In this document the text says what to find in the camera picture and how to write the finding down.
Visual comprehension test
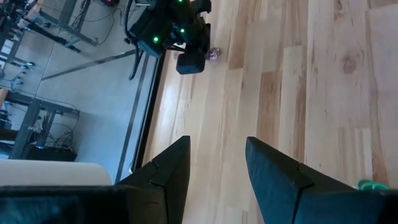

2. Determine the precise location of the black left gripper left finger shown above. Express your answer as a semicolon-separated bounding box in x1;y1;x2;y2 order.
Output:
114;135;192;224

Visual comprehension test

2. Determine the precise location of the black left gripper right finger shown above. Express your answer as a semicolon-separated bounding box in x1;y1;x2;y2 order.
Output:
245;136;398;224

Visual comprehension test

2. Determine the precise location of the pink cable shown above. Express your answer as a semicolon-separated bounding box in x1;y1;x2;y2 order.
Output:
206;46;222;62

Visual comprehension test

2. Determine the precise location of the green cable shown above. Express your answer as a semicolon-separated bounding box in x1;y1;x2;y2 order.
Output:
356;179;391;192

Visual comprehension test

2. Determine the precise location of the black floor box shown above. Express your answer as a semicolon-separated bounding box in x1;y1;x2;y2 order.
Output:
21;145;78;163

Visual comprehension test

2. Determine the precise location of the black aluminium table frame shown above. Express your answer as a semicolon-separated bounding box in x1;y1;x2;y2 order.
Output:
130;51;167;174

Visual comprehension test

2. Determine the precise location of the grey metal table frame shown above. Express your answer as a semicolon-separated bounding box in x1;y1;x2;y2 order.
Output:
17;0;99;54
0;90;80;161

